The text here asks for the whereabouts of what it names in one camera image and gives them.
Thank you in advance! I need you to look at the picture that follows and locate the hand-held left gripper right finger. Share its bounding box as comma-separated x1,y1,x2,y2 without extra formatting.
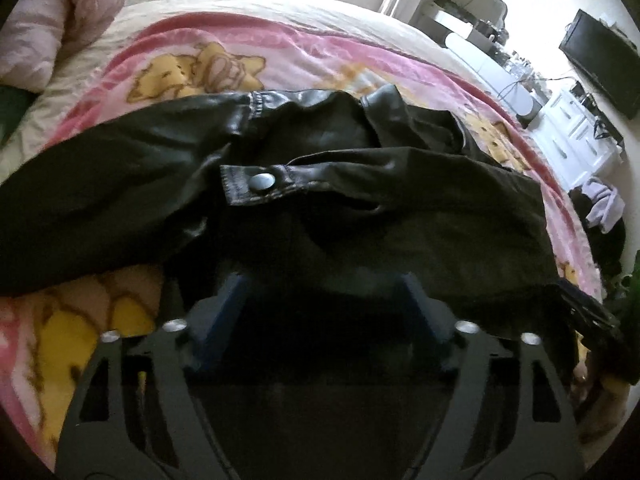
397,272,587,480

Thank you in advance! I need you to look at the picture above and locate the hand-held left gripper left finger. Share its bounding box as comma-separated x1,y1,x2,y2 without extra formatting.
55,272,251,480

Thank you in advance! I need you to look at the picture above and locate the black leather jacket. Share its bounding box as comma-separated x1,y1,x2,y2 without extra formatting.
0,85,623,411

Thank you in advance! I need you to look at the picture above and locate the dark clothes pile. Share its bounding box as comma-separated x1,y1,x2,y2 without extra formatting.
567,186,628,281

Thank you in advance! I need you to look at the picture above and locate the dark patterned bag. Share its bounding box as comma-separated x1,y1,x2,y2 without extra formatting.
602,255,640,311

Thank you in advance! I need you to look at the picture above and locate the white crumpled cloth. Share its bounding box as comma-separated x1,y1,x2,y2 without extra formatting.
582,176,626,235

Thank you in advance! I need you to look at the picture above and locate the white drawer cabinet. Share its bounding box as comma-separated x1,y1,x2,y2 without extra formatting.
530,89,626,188

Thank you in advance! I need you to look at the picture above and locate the pink bear print blanket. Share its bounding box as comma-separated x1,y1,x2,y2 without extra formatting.
0,12,608,472

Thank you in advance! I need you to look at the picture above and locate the white long desk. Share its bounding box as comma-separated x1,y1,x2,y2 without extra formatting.
415,0,546,122

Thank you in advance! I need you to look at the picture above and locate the green cloth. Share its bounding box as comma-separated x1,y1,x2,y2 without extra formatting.
0,85,33,128

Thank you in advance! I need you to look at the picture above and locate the black flat screen television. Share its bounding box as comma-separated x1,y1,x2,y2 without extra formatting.
559,8,640,120

